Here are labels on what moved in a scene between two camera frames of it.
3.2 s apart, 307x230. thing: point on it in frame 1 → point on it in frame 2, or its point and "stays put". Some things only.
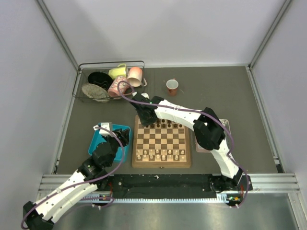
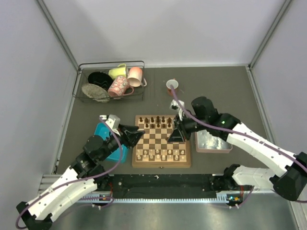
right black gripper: x=144 y=122 → x=176 y=136
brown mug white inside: x=171 y=85 stays put
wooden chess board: x=162 y=144 stays put
